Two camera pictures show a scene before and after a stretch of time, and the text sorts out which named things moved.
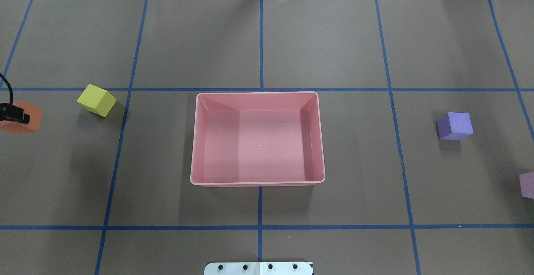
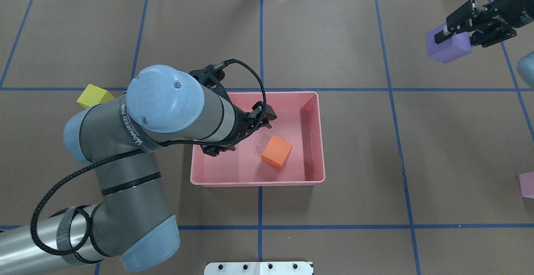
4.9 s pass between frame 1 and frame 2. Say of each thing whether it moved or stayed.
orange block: moved
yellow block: stayed
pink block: stayed
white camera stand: stayed
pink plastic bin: stayed
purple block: moved
